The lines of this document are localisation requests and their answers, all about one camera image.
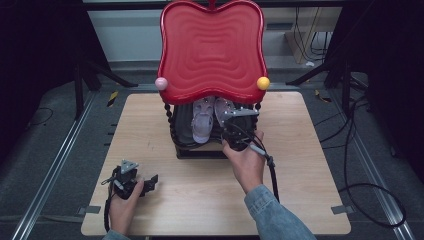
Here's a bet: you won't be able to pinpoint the metal floor rail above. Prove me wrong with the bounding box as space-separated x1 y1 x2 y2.
328 96 417 240
10 91 98 240

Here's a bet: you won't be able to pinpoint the thin black floor cable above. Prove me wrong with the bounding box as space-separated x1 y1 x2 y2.
25 106 55 130

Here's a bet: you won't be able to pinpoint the grey tape strip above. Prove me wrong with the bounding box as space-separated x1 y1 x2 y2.
330 204 355 215
77 205 102 215

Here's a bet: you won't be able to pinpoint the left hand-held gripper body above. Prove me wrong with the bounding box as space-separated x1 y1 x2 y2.
101 159 148 201

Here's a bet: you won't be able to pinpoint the person's left hand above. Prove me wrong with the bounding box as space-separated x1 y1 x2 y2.
108 177 146 237

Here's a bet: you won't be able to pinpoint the yellow black floor tape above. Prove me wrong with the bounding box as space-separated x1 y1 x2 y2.
106 90 120 108
314 89 333 103

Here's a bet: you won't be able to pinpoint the red-topped black shoe rack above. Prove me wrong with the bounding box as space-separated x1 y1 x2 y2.
154 0 271 160

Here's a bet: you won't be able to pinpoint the hanging black cables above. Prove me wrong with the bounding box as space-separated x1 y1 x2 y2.
294 6 332 63

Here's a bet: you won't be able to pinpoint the light wooden cabinet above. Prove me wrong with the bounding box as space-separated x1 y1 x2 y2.
284 6 343 65

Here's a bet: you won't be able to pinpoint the left hand-held gripper black cable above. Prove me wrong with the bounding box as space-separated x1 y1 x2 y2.
103 168 121 233

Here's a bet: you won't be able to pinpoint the person's right hand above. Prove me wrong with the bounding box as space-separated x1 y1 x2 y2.
222 129 268 195

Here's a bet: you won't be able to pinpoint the pale lilac shoe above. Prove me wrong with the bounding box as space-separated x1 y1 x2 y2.
190 96 216 145
214 97 238 130

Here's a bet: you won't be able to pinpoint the black metal stand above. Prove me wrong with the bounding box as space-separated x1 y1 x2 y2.
73 49 140 120
285 56 369 116

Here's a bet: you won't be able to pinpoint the long black floor cable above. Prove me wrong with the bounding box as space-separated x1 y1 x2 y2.
314 94 408 230

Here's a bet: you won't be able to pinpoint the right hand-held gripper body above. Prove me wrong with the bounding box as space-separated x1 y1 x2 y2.
220 107 261 152

